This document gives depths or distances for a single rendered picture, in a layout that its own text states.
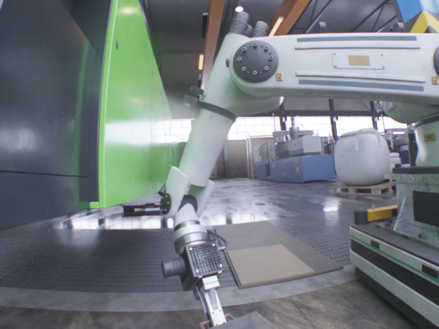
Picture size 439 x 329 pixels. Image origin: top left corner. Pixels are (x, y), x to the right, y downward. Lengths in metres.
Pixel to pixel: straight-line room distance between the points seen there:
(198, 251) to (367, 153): 4.29
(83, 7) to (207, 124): 0.68
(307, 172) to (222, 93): 7.61
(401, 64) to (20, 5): 1.10
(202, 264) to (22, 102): 0.76
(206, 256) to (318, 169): 7.96
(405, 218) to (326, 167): 7.69
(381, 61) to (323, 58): 0.22
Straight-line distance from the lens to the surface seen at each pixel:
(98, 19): 0.91
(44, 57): 0.56
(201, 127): 1.02
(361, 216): 1.41
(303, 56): 0.91
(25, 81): 0.50
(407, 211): 1.30
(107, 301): 1.43
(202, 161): 1.02
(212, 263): 0.93
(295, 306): 1.26
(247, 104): 1.03
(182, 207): 1.08
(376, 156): 5.00
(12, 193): 0.46
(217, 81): 1.04
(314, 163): 8.62
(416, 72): 1.02
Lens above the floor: 0.68
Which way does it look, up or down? 6 degrees up
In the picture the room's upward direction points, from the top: 3 degrees counter-clockwise
